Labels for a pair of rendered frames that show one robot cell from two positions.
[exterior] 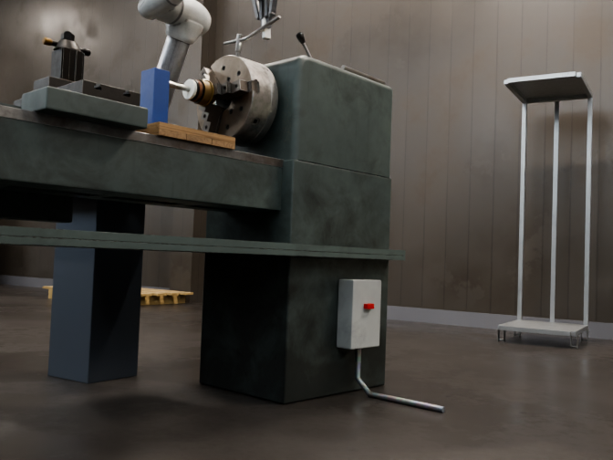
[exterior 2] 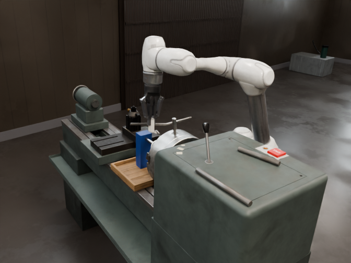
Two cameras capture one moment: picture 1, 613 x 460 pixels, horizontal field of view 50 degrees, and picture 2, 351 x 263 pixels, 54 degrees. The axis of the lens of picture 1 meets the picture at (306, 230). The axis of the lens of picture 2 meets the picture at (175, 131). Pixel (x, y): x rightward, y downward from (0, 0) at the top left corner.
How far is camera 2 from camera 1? 3.31 m
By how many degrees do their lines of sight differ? 101
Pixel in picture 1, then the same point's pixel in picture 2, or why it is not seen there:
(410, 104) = not seen: outside the picture
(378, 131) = (220, 246)
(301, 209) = (155, 250)
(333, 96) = (176, 190)
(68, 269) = not seen: hidden behind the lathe
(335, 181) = (177, 252)
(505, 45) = not seen: outside the picture
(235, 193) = (138, 214)
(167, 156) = (116, 179)
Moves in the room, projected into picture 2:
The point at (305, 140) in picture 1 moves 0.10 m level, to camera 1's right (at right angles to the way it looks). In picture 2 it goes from (156, 210) to (151, 222)
